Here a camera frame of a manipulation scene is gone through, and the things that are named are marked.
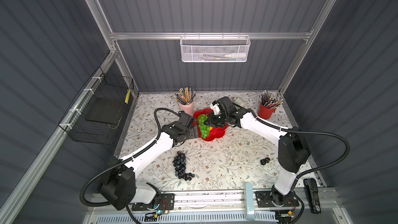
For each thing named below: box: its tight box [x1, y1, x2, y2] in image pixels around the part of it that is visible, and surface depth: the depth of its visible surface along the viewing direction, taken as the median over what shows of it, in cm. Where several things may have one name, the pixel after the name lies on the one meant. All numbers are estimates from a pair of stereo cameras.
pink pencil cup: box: [178, 102, 194, 116], surface depth 104 cm
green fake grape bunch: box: [197, 114, 210, 139], surface depth 89 cm
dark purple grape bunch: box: [173, 150, 195, 181], surface depth 82 cm
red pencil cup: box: [257, 102, 277, 120], surface depth 103 cm
